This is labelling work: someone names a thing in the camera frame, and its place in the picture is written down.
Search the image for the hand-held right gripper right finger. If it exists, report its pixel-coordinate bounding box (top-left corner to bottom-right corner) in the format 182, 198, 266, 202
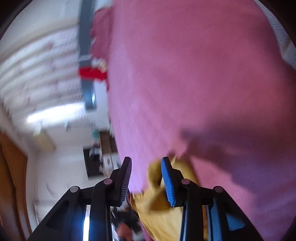
161, 157, 264, 241

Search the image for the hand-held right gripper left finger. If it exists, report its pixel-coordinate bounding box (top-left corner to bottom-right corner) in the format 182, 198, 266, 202
27, 157, 132, 241

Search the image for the yellow sweater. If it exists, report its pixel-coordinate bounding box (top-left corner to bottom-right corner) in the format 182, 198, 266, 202
131, 159, 208, 241

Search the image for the black monitor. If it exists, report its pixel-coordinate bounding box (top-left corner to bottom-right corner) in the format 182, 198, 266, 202
83, 147, 102, 178

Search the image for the wooden desk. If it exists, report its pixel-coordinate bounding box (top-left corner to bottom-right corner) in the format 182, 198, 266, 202
99, 131, 121, 172

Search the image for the pink bed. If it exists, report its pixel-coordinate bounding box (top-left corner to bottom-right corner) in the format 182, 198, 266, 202
90, 0, 296, 241

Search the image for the wooden door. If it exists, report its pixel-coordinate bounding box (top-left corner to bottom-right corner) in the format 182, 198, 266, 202
0, 132, 33, 241

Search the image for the red garment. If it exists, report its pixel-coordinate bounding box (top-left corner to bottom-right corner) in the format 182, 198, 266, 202
78, 67, 108, 82

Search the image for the patterned curtain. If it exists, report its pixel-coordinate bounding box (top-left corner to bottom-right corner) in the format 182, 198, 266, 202
0, 25, 84, 105

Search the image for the pink pillow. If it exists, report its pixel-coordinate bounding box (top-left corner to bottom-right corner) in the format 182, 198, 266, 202
90, 7, 114, 63

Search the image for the grey and white headboard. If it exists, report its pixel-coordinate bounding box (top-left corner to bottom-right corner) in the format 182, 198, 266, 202
77, 0, 98, 112

